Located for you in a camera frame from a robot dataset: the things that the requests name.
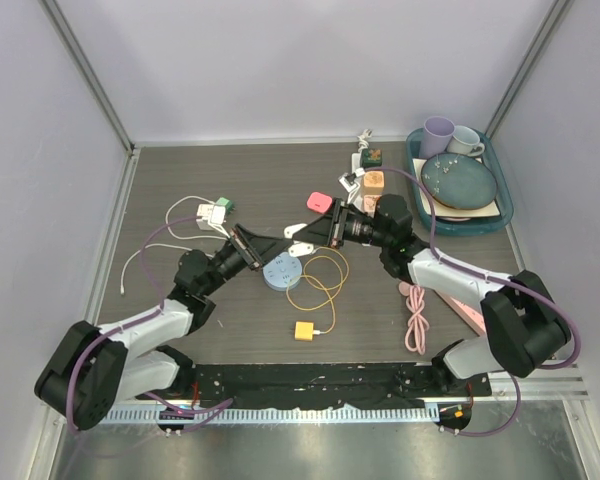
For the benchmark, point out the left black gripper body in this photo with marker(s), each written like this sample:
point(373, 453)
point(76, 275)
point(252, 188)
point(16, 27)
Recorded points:
point(227, 264)

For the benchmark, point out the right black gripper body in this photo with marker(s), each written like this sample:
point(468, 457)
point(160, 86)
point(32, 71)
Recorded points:
point(362, 227)

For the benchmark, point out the red pink charger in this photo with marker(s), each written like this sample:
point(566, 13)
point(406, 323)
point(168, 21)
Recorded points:
point(319, 202)

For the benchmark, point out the pink cube socket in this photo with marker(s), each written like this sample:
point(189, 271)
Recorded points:
point(369, 203)

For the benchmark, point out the white charger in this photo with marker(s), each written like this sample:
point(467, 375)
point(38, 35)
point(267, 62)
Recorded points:
point(298, 248)

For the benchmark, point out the orange cube socket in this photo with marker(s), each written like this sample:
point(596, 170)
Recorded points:
point(373, 183)

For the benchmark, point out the dark green cube socket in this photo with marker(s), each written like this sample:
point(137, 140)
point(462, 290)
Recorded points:
point(371, 158)

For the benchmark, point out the white multicolour power strip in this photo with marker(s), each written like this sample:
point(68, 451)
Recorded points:
point(363, 142)

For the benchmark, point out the pink power strip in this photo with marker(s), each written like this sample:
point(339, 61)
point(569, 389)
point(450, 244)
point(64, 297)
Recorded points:
point(470, 316)

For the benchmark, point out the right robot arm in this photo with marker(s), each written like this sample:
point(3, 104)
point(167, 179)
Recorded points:
point(523, 325)

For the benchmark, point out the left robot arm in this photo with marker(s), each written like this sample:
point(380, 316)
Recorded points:
point(95, 367)

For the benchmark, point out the green plug adapter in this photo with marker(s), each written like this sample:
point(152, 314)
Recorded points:
point(226, 203)

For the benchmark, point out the round light blue socket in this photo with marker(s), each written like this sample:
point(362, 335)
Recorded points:
point(283, 272)

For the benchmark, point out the dark blue plate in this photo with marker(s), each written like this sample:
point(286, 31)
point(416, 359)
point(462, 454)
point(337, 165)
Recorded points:
point(458, 181)

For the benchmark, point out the yellow charger block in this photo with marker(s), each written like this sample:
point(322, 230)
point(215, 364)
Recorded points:
point(304, 331)

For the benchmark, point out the cream square plate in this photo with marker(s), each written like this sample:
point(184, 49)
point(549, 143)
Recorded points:
point(491, 210)

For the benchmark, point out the purple cup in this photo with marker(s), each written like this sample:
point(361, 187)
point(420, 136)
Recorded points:
point(437, 134)

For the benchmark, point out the grey blue mug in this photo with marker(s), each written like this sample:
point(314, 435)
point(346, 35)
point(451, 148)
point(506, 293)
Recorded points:
point(466, 141)

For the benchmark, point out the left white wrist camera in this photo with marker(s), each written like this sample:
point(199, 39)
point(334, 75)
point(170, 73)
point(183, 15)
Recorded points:
point(211, 217)

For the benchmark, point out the black mounting base plate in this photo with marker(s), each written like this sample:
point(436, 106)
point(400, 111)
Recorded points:
point(318, 386)

